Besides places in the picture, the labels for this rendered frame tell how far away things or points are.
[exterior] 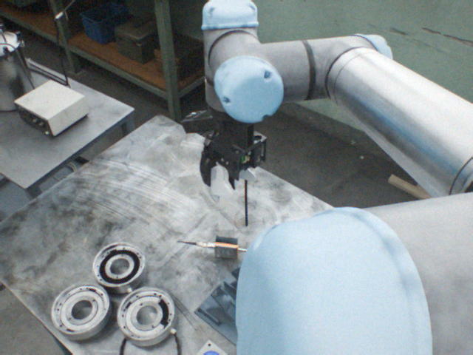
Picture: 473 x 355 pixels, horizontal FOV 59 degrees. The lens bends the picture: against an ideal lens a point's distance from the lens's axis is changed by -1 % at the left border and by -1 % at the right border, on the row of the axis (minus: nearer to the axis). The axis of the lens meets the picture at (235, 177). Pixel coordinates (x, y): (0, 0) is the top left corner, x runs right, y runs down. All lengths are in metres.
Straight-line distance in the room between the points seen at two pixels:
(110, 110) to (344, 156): 1.32
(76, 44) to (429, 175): 2.73
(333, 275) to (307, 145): 2.24
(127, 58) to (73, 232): 1.80
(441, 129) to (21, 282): 0.85
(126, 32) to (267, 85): 2.15
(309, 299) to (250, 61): 0.38
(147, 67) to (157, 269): 1.81
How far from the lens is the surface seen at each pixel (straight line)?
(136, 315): 0.85
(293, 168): 2.25
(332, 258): 0.17
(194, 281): 0.90
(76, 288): 0.91
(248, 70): 0.49
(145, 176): 1.10
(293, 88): 0.53
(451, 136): 0.34
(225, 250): 0.90
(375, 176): 2.31
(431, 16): 2.00
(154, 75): 2.51
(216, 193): 0.77
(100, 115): 1.53
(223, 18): 0.58
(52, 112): 1.46
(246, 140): 0.66
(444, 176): 0.33
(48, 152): 1.44
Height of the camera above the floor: 1.57
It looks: 46 degrees down
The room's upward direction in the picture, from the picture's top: straight up
